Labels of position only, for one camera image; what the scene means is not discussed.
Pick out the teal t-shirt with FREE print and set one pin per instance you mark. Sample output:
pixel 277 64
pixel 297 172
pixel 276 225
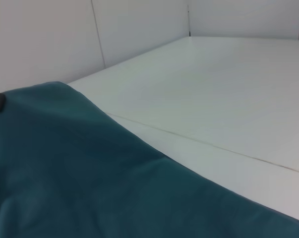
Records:
pixel 89 173

